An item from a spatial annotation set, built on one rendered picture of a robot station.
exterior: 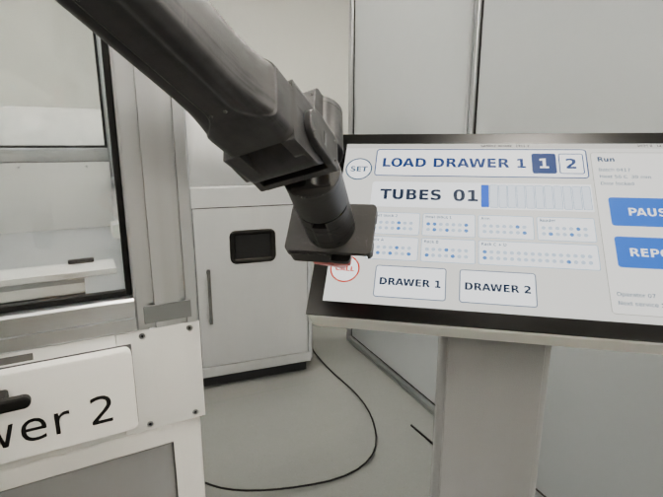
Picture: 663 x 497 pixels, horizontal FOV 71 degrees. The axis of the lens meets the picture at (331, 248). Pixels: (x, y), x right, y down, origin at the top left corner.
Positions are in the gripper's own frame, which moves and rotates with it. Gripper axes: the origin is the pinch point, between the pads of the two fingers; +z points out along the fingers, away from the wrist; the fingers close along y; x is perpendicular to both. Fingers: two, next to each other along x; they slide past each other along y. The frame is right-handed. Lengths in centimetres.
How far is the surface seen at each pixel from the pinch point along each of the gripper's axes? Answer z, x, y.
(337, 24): 193, -307, 77
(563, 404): 106, -5, -53
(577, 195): 2.8, -13.0, -30.4
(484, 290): 2.5, 1.8, -18.3
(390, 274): 2.4, 0.5, -6.1
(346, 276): 2.3, 1.2, -0.3
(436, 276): 2.4, 0.3, -12.2
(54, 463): 2.8, 29.3, 33.9
